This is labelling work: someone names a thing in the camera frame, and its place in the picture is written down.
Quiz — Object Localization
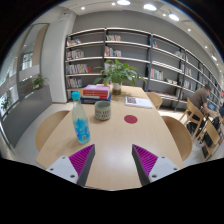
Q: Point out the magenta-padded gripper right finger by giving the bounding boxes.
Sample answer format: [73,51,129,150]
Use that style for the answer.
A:
[131,143,181,187]

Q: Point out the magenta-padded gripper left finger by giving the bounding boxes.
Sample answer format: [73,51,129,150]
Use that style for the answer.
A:
[45,143,96,187]

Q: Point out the clear bottle with blue cap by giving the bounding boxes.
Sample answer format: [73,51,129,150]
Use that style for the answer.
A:
[70,90,92,145]

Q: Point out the rounded wooden chair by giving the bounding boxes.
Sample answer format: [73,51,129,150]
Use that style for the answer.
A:
[145,91,164,111]
[35,109,71,153]
[161,115,194,162]

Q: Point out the flat round red coaster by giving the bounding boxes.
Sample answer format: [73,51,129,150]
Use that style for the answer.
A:
[123,114,139,125]

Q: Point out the slatted wooden chair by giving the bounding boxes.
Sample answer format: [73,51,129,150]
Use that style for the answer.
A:
[179,98,205,135]
[199,119,224,162]

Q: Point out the green patterned ceramic mug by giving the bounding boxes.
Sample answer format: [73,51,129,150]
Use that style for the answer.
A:
[94,100,112,121]

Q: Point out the white paperback book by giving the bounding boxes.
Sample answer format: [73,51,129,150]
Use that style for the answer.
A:
[124,95,154,110]

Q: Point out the dark blue book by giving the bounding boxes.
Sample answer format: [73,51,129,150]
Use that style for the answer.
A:
[80,94,113,105]

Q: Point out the red book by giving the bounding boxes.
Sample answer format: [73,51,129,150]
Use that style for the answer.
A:
[82,94,111,101]
[82,89,111,97]

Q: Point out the person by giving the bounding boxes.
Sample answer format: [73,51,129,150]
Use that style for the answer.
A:
[186,83,214,134]

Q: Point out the pink book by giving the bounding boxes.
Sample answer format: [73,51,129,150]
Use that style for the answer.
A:
[82,84,111,93]

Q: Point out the small background plant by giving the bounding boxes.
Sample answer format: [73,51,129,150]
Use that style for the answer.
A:
[31,74,48,92]

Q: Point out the green potted plant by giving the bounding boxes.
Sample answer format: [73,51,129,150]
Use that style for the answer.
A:
[93,59,148,96]

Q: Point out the grey shelf unit with books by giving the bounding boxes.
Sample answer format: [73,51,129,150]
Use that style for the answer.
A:
[64,27,223,113]

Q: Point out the round ceiling lights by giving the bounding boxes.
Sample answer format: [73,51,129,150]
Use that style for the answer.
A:
[79,0,219,63]

